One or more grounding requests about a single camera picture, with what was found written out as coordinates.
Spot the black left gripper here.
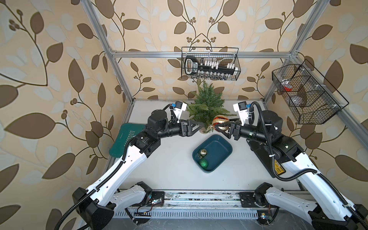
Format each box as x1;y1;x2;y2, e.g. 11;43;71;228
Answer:
154;117;202;140

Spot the red gold striped ornament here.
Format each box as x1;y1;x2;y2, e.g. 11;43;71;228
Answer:
212;115;230;131

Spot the small green christmas tree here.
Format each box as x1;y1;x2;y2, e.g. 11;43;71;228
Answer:
187;81;236;134

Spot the shiny gold ball ornament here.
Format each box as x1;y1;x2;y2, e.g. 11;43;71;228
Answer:
197;149;208;159

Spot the green glitter ball ornament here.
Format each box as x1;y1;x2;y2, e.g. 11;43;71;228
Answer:
199;159;209;169

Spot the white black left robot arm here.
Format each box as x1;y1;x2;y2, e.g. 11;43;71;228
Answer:
55;110;204;230

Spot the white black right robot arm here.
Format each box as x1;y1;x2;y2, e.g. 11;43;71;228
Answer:
213;102;368;230

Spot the teal plastic tray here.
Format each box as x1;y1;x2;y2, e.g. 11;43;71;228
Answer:
192;135;233;173

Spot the black flat box yellow label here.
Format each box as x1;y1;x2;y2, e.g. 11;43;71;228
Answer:
247;140;286;178

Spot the black socket tool set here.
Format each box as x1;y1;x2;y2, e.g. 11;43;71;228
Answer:
181;56;241;75

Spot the red item in basket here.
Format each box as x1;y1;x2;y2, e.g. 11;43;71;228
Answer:
281;80;294;92

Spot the green book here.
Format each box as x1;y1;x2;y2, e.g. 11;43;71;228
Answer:
109;123;145;158

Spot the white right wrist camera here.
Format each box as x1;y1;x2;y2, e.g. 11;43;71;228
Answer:
233;101;249;126

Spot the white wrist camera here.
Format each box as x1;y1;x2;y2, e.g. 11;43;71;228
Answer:
233;101;249;126
169;101;187;123

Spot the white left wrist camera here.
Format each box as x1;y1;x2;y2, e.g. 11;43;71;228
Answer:
169;101;187;123

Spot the back black wire basket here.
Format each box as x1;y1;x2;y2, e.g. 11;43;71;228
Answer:
181;47;241;81

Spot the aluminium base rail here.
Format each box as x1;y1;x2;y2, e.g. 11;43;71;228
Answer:
83;189;320;210

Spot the side black wire basket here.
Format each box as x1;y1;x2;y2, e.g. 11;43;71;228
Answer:
272;59;349;125

